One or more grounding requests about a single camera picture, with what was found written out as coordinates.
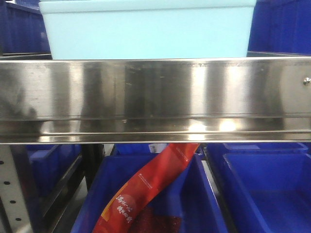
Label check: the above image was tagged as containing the light blue plastic bin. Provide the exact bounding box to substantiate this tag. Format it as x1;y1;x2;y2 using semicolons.
39;0;256;59

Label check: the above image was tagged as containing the dark blue bin back middle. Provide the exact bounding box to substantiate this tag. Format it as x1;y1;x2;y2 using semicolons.
114;143;204;156

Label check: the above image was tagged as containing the perforated white shelf upright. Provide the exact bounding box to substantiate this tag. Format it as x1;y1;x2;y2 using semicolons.
0;145;33;233

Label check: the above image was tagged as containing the dark blue bin back right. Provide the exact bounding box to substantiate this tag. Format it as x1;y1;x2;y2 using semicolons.
223;142;309;153

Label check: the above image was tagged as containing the dark blue bin with bag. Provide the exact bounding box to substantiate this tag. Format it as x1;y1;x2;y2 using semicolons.
71;155;228;233

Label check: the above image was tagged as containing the red printed snack bag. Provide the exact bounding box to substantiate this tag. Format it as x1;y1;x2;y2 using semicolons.
92;143;200;233

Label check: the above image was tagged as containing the dark blue bin far left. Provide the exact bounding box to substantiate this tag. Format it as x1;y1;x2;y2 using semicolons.
26;144;82;197

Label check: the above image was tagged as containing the dark blue bin front right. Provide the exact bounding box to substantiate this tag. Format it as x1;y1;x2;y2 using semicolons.
223;153;311;233

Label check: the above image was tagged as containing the dark blue bin upper right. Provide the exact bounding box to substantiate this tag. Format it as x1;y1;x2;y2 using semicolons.
248;0;311;55

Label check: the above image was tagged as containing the dark blue bin upper left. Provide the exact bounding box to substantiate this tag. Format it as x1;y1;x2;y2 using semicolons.
0;0;50;54

